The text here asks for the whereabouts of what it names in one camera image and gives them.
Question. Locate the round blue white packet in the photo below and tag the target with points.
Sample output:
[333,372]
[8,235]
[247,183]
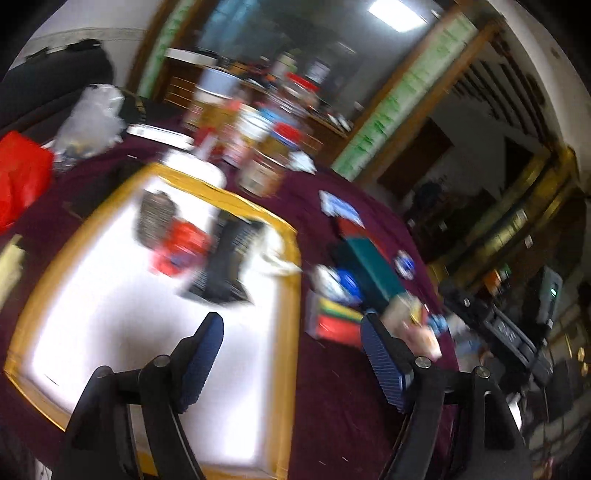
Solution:
[405,265]

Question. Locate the dark bag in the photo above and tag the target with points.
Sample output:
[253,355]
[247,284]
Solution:
[51,83]

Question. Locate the red plastic bag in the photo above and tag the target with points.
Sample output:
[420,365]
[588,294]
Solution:
[23,180]

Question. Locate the white flat box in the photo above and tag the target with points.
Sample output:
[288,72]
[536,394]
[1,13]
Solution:
[159,136]

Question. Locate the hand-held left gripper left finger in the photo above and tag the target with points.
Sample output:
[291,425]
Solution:
[203,360]

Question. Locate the pale yellow cloth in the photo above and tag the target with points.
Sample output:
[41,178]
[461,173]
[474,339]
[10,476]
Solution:
[10,272]

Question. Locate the grey knitted item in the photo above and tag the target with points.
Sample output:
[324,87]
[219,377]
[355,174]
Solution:
[156,217]

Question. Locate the maroon tablecloth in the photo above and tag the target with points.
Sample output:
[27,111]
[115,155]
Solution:
[332,415]

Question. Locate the red lidded jar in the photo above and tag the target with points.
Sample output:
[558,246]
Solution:
[268,157]

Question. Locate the white and light blue packet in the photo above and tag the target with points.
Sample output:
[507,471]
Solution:
[339,207]

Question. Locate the green calligraphy scroll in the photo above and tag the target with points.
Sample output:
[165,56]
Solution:
[406,92]
[161,50]

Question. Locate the black fabric item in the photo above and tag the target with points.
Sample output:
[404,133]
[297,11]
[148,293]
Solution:
[226,263]

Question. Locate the white lidded jar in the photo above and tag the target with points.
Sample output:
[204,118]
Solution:
[210,101]

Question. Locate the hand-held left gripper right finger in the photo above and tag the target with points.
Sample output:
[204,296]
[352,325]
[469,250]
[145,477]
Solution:
[383,364]

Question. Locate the ceiling light panel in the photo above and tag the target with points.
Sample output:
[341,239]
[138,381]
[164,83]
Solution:
[401,14]

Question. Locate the white crumpled cloth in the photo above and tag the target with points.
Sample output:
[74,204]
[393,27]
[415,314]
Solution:
[277,254]

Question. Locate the clear plastic bag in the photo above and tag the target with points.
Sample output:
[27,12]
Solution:
[90,120]

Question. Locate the teal box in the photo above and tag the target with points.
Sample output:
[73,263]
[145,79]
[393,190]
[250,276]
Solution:
[374,270]

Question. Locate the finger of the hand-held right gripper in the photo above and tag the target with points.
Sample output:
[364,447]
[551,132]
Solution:
[464,302]

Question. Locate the red small packet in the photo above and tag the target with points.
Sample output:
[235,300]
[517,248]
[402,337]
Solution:
[182,247]

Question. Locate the small blue white packet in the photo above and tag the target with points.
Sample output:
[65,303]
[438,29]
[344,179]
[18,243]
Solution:
[337,281]

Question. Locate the white round container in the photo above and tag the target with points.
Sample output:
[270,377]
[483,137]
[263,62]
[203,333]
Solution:
[194,168]

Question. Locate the striped colourful box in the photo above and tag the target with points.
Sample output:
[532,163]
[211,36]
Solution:
[334,321]

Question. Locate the crumpled white tissue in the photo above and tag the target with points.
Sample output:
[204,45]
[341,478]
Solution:
[302,161]

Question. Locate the yellow rimmed white tray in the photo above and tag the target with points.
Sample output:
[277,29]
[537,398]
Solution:
[115,323]

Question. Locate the light blue cloth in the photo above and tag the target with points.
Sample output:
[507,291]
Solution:
[437,323]

